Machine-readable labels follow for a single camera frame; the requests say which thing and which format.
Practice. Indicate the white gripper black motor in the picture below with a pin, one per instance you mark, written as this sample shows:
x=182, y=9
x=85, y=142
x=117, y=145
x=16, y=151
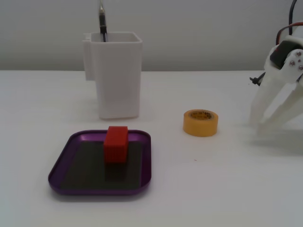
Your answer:
x=294, y=62

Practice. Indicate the yellow tape roll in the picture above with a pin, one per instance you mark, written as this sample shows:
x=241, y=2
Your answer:
x=200, y=127

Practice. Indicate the white plastic rectangular container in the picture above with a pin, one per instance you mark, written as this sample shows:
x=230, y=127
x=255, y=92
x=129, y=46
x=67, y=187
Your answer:
x=118, y=78

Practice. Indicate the red cube block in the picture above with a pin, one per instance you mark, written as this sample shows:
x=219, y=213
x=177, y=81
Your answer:
x=115, y=149

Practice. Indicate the black pen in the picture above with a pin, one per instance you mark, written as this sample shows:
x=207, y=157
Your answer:
x=102, y=21

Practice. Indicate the purple metal tray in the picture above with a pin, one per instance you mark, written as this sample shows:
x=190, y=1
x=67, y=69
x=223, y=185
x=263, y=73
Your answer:
x=59, y=175

